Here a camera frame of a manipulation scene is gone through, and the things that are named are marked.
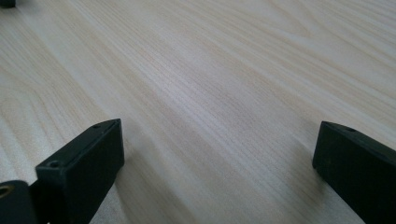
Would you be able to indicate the small black object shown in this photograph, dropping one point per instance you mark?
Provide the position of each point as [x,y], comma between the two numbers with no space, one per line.
[6,3]

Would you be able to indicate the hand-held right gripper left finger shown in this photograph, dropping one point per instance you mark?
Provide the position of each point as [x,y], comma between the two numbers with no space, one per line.
[81,168]

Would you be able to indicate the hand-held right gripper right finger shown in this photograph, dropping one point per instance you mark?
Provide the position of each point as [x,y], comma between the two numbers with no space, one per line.
[358,168]

